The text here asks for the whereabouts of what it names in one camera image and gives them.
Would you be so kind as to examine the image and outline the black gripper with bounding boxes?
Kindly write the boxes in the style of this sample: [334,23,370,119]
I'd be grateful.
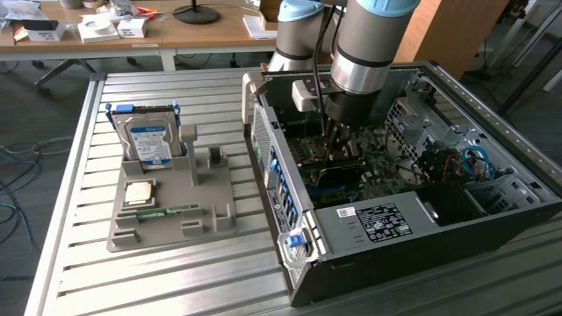
[323,93,378,128]

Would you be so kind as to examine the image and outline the black nvidia graphics card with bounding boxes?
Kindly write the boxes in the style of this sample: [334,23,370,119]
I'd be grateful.
[313,161,368,189]

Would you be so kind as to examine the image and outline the metal CPU socket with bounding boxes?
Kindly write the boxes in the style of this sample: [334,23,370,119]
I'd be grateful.
[301,136,331,162]

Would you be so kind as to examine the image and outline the silver perforated drive cage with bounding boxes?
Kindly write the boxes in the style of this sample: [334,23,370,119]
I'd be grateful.
[386,95,455,165]

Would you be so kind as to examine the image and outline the green motherboard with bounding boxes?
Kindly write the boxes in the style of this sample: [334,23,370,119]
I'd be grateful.
[284,120,422,210]

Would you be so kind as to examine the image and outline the blue expansion slot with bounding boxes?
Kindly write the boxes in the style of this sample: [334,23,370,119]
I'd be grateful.
[307,186,350,196]

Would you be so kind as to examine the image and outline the white booklet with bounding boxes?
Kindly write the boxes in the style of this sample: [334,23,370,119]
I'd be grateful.
[243,14,279,40]

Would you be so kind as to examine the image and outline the wooden cabinet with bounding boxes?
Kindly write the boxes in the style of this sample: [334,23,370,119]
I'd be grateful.
[392,0,512,80]

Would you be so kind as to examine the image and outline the brown cardboard box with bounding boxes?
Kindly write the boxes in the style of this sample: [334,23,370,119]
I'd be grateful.
[257,0,281,24]

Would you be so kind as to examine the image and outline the grey power supply unit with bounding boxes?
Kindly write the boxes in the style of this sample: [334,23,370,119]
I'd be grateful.
[312,190,440,256]

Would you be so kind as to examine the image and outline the wooden desk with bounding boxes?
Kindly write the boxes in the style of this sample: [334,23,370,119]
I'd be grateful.
[0,0,403,96]

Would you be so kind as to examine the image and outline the blue case latch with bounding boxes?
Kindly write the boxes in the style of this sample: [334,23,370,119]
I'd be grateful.
[283,231,307,248]

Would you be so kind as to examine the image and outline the silver disk bay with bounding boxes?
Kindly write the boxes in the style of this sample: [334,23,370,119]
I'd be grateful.
[463,174,543,215]

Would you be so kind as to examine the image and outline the black round lamp base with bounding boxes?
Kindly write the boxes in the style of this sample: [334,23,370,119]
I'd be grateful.
[172,0,220,26]

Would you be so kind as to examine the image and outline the hard disk in blue caddy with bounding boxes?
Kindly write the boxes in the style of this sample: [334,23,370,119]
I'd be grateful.
[104,101,189,172]

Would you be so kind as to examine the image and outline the black open PC case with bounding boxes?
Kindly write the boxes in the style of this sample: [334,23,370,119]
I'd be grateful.
[240,59,562,309]

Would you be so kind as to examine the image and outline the grey printed parts rack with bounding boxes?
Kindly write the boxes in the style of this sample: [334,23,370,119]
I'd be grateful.
[107,124,240,254]

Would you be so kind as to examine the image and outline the green RAM stick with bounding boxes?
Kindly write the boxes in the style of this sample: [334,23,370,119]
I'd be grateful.
[116,203,201,218]

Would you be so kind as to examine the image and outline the silver CPU chip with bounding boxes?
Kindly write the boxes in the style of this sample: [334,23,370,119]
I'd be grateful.
[124,182,153,207]

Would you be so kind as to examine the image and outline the small white labelled box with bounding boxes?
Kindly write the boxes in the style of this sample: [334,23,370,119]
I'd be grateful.
[116,18,148,39]

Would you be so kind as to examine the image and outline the white box black lid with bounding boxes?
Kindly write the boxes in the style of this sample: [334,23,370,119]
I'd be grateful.
[21,19,67,42]

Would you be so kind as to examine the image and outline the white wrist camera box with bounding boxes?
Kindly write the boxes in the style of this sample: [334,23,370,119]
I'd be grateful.
[291,78,338,112]

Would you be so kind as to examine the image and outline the black camera cable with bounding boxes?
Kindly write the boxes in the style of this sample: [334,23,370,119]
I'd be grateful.
[312,0,340,132]

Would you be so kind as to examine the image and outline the blue wire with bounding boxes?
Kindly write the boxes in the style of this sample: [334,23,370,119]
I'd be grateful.
[460,144,496,180]

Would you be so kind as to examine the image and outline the white box with tape ring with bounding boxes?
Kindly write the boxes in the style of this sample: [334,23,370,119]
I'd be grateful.
[77,18,120,43]

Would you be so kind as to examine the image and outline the grey floor cable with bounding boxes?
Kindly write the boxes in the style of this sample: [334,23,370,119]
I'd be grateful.
[0,136,73,155]

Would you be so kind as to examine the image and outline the blue floor cable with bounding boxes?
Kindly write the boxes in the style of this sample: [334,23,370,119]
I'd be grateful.
[0,144,42,280]

